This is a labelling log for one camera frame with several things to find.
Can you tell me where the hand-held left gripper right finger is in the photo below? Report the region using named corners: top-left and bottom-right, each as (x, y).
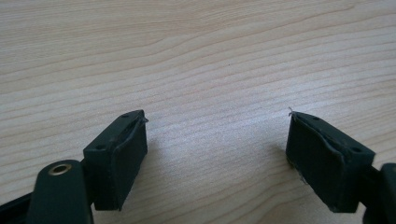
top-left (285, 111), bottom-right (376, 214)

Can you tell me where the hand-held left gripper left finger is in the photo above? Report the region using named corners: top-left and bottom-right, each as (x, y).
top-left (82, 109), bottom-right (149, 212)

